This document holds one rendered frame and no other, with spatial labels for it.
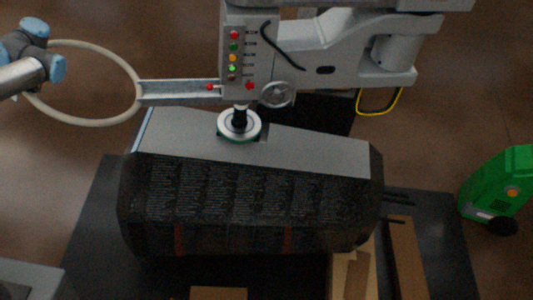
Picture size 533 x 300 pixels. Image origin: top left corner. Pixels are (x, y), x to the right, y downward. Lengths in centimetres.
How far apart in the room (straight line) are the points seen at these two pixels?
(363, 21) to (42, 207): 218
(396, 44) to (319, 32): 32
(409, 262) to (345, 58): 141
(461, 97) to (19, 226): 343
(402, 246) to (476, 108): 167
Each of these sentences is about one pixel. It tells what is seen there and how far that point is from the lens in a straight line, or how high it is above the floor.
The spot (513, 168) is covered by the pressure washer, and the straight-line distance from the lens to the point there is 306.
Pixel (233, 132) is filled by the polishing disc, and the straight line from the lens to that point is 217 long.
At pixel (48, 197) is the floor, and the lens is 316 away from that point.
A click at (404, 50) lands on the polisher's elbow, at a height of 137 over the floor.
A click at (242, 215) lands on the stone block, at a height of 65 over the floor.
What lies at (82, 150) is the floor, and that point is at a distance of 334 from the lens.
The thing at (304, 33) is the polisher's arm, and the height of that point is 139.
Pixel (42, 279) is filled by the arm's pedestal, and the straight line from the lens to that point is 188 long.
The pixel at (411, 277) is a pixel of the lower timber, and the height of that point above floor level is 10.
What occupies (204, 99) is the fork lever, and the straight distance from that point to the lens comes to 201.
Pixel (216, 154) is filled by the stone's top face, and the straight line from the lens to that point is 215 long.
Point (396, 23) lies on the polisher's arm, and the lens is 191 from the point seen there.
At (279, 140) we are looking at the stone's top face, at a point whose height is 82.
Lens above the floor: 247
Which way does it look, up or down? 49 degrees down
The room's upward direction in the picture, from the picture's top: 9 degrees clockwise
